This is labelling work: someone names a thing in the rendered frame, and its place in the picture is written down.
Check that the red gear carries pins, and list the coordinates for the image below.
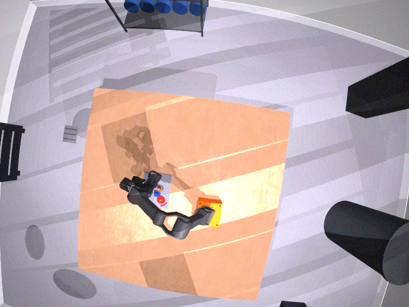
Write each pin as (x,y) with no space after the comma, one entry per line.
(160,198)

